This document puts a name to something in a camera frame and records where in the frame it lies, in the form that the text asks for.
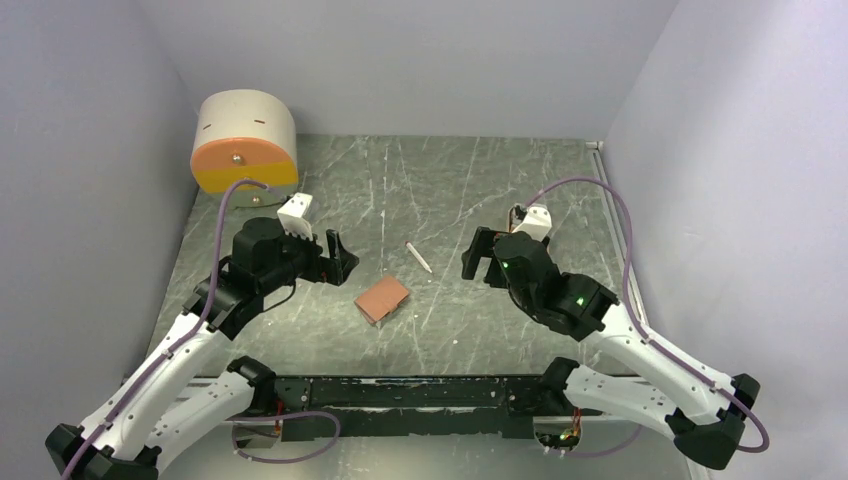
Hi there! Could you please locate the round beige drawer box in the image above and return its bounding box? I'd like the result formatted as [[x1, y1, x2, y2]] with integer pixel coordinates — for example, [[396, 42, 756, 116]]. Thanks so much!
[[190, 89, 300, 209]]

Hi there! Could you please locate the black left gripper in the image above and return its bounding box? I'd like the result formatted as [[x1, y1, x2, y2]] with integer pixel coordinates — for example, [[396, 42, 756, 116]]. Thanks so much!
[[258, 220, 358, 294]]

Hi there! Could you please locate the white pen with red cap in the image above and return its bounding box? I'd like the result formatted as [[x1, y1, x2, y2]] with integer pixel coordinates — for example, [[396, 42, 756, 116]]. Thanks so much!
[[405, 241, 433, 274]]

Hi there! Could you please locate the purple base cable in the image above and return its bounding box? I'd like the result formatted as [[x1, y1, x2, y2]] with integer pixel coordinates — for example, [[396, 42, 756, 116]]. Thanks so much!
[[230, 410, 342, 465], [543, 423, 644, 460]]

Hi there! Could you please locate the aluminium frame rail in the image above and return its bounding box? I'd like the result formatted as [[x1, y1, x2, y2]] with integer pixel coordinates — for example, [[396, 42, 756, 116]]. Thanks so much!
[[585, 141, 650, 326]]

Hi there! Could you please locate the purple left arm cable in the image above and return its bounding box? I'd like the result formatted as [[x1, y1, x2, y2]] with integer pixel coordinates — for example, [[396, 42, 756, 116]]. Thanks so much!
[[59, 178, 286, 480]]

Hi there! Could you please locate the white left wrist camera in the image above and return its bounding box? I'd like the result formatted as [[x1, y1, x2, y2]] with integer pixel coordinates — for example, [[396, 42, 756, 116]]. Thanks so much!
[[277, 192, 313, 240]]

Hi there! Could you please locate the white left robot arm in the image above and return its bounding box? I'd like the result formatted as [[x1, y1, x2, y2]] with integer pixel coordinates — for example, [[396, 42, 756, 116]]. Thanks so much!
[[45, 217, 359, 479]]

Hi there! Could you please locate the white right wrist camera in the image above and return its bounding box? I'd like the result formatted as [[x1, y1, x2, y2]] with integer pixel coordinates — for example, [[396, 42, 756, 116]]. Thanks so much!
[[507, 203, 552, 242]]

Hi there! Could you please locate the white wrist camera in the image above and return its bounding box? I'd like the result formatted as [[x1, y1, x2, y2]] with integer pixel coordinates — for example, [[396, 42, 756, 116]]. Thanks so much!
[[507, 203, 552, 242], [277, 192, 313, 240]]

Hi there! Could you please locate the pink leather card holder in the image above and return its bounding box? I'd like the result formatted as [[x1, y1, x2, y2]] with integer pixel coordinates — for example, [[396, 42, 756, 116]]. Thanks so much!
[[354, 275, 410, 326]]

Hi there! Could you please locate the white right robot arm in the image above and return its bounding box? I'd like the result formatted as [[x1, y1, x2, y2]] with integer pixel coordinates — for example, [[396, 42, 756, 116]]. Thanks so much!
[[461, 227, 761, 470]]

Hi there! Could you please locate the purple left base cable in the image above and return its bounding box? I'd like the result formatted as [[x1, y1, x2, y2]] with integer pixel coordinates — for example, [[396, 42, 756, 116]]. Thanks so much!
[[230, 410, 342, 465]]

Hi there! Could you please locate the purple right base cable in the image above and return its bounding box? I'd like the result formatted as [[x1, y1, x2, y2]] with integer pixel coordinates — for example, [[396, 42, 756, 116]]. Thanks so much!
[[543, 423, 644, 460]]

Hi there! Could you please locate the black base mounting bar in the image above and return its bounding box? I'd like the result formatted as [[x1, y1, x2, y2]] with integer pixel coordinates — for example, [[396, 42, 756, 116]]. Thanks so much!
[[252, 375, 576, 441]]

